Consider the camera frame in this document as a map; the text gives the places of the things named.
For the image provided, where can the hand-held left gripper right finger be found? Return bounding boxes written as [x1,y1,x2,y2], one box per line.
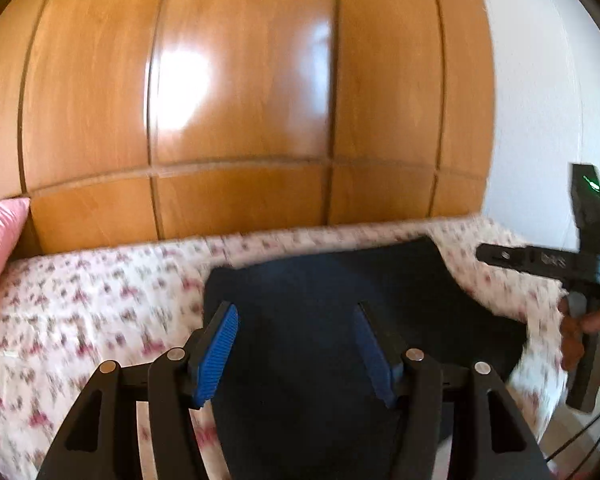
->
[352,302,553,480]

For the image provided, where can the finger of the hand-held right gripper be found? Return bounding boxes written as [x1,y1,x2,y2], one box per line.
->
[476,242,579,291]

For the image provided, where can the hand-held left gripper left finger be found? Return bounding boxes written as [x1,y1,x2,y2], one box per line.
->
[35,301,240,480]

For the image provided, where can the dark navy pants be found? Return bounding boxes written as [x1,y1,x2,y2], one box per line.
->
[202,236,528,480]

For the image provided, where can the bed with floral sheet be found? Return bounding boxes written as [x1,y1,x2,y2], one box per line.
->
[0,215,568,480]

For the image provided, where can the wooden wardrobe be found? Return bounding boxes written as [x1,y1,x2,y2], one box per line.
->
[0,0,496,261]

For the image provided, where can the thin black cable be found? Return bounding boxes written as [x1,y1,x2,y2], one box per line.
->
[544,400,600,463]

